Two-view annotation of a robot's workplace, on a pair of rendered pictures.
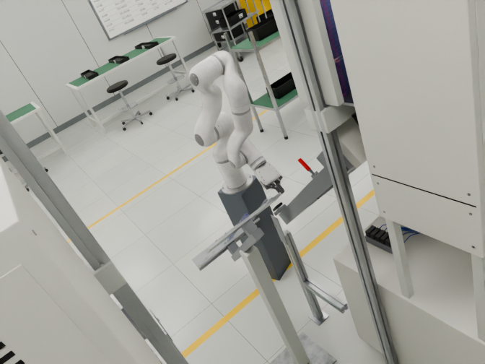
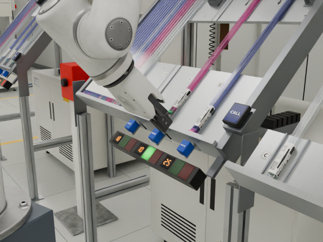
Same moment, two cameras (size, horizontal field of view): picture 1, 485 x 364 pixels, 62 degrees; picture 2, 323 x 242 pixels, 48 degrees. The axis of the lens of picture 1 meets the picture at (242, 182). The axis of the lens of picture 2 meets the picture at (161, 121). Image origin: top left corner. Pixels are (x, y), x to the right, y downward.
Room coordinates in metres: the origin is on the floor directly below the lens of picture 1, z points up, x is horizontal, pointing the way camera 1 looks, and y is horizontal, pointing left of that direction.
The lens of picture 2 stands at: (1.84, 0.55, 0.98)
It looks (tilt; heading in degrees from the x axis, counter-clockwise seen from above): 16 degrees down; 256
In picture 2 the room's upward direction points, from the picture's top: straight up
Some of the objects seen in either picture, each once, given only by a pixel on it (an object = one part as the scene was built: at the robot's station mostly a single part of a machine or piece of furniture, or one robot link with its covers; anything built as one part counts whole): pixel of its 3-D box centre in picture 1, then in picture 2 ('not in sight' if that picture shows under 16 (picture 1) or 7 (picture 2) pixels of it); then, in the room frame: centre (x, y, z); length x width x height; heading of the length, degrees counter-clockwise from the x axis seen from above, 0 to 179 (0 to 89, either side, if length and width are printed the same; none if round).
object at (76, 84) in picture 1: (132, 83); not in sight; (6.93, 1.02, 0.40); 1.80 x 0.75 x 0.80; 113
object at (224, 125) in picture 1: (221, 136); not in sight; (2.02, 0.00, 1.00); 0.19 x 0.12 x 0.24; 122
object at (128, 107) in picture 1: (127, 104); not in sight; (6.16, 1.12, 0.31); 0.53 x 0.50 x 0.62; 113
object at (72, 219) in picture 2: not in sight; (80, 145); (1.81, -1.15, 0.39); 0.24 x 0.24 x 0.78; 23
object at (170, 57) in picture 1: (175, 76); not in sight; (6.56, 0.31, 0.31); 0.53 x 0.50 x 0.62; 136
